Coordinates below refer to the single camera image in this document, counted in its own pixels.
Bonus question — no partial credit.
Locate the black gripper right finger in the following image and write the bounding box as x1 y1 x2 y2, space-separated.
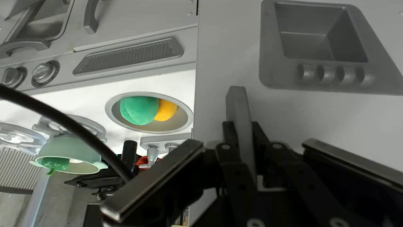
240 86 403 227

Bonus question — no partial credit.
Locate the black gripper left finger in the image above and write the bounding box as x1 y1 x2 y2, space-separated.
100 86 254 227

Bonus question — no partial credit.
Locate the green plushie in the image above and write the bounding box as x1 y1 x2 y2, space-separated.
119 96 162 127

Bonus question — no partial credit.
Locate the mint green toy pot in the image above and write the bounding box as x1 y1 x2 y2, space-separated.
30 132 110 176

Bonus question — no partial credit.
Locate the yellow plushie ball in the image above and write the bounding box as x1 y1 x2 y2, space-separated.
153 98 181 124

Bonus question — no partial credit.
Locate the grey door dispenser block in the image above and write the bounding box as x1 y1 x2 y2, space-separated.
259 0 403 96

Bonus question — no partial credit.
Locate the wide white cabinet door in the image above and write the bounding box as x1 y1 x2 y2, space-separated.
75 0 200 43

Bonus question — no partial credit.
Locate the toy oven door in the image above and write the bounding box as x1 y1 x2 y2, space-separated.
0 0 77 48

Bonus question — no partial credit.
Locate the dark bottle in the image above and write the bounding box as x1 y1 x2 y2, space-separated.
120 139 140 169

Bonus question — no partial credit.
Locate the grey toy faucet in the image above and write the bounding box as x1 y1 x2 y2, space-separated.
139 132 197 165

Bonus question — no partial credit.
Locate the grey round sink basin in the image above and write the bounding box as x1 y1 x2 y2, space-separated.
105 91 196 136

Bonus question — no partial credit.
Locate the grey toy stove burner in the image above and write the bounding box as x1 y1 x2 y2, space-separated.
0 121 48 155
33 113 109 142

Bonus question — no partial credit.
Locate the white toy kitchen unit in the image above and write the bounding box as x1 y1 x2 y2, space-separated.
0 0 200 227

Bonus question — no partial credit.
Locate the black cable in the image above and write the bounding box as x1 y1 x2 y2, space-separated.
0 82 135 184

